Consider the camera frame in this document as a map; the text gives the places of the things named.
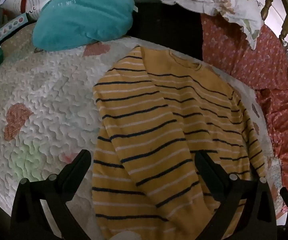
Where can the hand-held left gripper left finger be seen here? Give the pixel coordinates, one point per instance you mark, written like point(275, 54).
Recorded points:
point(79, 163)

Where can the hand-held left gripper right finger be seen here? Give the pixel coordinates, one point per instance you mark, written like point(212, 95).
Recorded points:
point(204, 166)

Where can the yellow striped sweater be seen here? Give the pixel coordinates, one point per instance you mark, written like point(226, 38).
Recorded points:
point(159, 130)

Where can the white quilted heart blanket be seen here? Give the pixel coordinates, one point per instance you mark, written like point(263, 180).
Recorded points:
point(46, 100)

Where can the red floral quilt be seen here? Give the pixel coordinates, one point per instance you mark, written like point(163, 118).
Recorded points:
point(263, 67)

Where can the teal plush pillow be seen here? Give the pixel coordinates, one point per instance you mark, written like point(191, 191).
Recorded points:
point(84, 17)

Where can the white box with shapes print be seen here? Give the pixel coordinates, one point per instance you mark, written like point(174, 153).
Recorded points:
point(6, 28)

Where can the white floral ruffled pillow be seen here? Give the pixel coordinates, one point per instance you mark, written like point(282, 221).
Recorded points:
point(223, 0)

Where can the wooden chair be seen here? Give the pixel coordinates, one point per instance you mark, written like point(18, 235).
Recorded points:
point(287, 17)

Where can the white paper bag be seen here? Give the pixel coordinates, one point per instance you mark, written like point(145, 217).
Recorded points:
point(31, 0)

